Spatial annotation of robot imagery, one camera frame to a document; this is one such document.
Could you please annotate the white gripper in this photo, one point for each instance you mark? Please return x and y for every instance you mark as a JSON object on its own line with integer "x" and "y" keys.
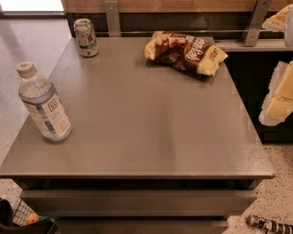
{"x": 278, "y": 104}

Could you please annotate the left metal wall bracket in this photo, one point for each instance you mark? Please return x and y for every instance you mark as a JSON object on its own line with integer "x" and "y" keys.
{"x": 112, "y": 18}

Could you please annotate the clear plastic water bottle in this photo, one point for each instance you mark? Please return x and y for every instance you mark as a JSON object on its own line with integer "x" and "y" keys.
{"x": 40, "y": 97}

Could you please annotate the brown chip bag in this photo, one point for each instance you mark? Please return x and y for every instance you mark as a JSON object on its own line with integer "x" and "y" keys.
{"x": 185, "y": 52}

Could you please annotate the black white striped object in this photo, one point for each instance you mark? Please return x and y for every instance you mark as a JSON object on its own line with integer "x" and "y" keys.
{"x": 269, "y": 225}

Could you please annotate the metal wall bracket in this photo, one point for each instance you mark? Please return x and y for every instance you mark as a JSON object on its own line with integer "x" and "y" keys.
{"x": 251, "y": 34}
{"x": 112, "y": 18}

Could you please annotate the grey drawer cabinet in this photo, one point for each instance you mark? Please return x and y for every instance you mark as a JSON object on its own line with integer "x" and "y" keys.
{"x": 152, "y": 150}

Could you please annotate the right metal wall bracket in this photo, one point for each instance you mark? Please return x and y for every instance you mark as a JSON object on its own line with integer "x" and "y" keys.
{"x": 251, "y": 34}

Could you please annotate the green white soda can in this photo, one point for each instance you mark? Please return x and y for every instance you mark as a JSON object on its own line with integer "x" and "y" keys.
{"x": 86, "y": 38}

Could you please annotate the orange fruit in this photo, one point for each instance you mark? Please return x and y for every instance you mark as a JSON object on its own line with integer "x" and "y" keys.
{"x": 32, "y": 218}

